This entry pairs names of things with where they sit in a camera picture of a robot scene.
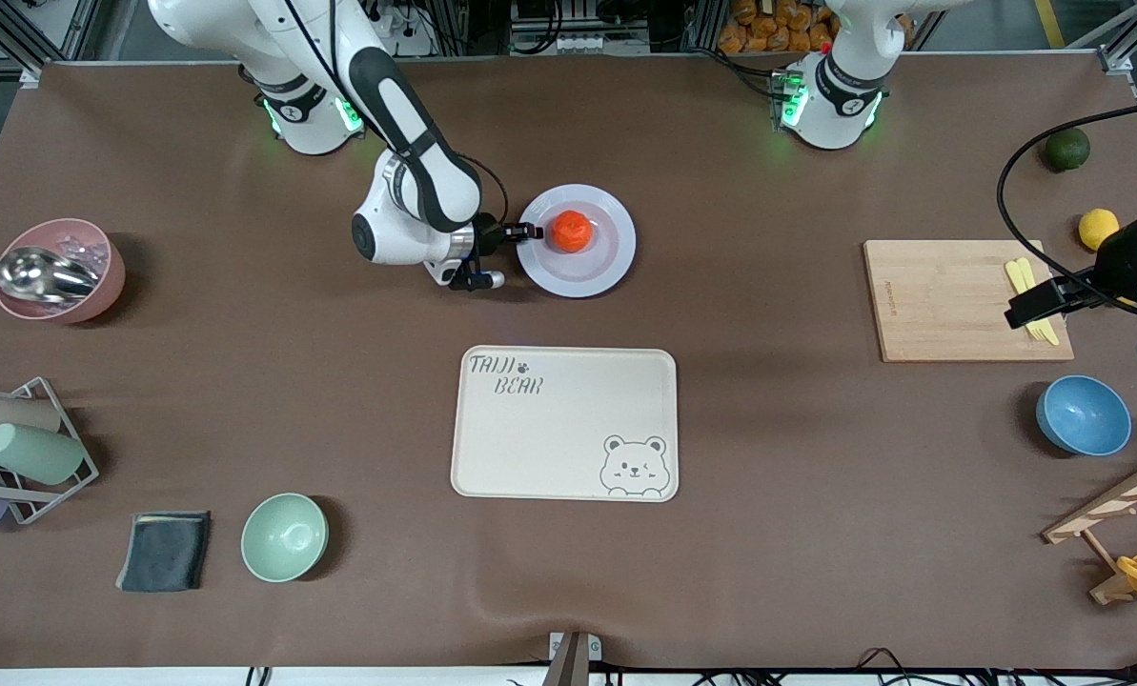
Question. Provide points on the wooden cutting board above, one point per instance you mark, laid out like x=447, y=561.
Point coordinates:
x=911, y=314

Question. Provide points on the dark grey folded cloth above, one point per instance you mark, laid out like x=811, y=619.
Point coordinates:
x=163, y=553

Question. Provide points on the beige cup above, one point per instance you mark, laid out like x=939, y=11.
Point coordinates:
x=15, y=415

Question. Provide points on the aluminium frame strut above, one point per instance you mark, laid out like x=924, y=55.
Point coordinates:
x=1116, y=59
x=27, y=69

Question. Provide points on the metal scoop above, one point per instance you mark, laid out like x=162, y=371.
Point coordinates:
x=44, y=274

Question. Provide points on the dark green lime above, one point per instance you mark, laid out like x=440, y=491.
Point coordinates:
x=1068, y=150

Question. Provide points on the yellow plastic fork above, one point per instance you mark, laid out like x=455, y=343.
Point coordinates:
x=1014, y=273

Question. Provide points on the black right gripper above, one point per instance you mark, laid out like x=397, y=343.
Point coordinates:
x=488, y=235

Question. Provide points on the bag of orange fruits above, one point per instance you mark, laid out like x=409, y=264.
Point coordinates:
x=778, y=29

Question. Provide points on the blue bowl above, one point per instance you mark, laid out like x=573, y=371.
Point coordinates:
x=1087, y=419

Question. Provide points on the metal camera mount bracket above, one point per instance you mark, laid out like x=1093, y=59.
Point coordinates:
x=568, y=662

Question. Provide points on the wooden dish rack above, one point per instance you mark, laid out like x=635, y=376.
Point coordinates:
x=1111, y=500

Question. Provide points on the white round plate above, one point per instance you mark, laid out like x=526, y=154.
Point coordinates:
x=587, y=276

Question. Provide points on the cream tray with bear print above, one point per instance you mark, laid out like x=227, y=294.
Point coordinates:
x=549, y=438

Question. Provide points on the green cup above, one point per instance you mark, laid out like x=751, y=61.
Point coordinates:
x=34, y=453

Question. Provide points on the white power strip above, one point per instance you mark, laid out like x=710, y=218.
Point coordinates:
x=601, y=43
x=406, y=33

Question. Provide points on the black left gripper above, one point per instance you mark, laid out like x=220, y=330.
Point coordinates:
x=1117, y=265

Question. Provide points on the light green bowl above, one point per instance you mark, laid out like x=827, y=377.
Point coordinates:
x=284, y=538

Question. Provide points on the pink bowl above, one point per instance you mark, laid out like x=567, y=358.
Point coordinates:
x=101, y=286

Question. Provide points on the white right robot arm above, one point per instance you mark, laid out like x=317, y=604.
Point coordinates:
x=392, y=205

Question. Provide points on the yellow lemon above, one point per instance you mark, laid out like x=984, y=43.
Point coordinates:
x=1098, y=229

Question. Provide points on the orange fruit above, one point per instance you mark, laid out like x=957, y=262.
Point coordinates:
x=571, y=232

